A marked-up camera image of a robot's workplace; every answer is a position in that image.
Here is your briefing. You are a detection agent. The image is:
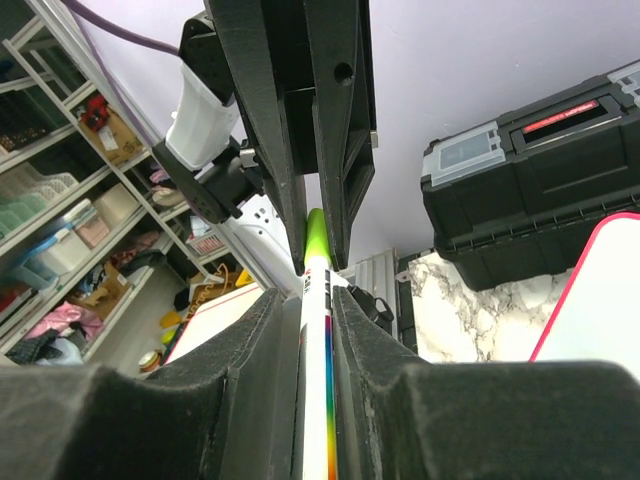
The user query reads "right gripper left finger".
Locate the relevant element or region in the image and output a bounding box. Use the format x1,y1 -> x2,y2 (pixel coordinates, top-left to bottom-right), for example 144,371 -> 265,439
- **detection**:
1,290 -> 301,479

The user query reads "white storage shelf rack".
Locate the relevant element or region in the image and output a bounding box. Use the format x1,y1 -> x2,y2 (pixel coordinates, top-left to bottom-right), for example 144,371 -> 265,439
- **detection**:
1,1 -> 235,366

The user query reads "green marker cap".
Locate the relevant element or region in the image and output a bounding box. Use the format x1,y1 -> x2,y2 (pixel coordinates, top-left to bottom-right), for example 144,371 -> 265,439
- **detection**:
304,208 -> 331,265

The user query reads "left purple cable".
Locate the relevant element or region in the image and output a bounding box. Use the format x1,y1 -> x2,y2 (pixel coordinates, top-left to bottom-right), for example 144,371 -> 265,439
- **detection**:
59,0 -> 211,221

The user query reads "black plastic toolbox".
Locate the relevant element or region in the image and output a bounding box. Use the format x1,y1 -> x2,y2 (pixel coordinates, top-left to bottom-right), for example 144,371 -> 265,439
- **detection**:
420,63 -> 639,291

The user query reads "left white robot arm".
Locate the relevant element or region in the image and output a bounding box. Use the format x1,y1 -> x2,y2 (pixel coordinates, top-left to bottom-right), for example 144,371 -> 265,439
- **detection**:
152,1 -> 377,273

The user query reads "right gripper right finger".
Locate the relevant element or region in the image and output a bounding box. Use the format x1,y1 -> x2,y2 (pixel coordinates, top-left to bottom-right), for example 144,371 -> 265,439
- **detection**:
333,287 -> 639,479

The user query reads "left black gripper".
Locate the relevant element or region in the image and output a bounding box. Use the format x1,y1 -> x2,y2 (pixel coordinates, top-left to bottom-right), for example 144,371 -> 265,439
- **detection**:
207,0 -> 377,275

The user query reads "white marker pen body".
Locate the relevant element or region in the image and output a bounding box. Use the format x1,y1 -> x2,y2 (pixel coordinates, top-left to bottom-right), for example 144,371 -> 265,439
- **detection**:
294,256 -> 338,479

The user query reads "pink-framed whiteboard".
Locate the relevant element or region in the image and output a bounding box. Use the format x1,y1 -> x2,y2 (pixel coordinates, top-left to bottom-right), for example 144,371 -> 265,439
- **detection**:
530,212 -> 639,375

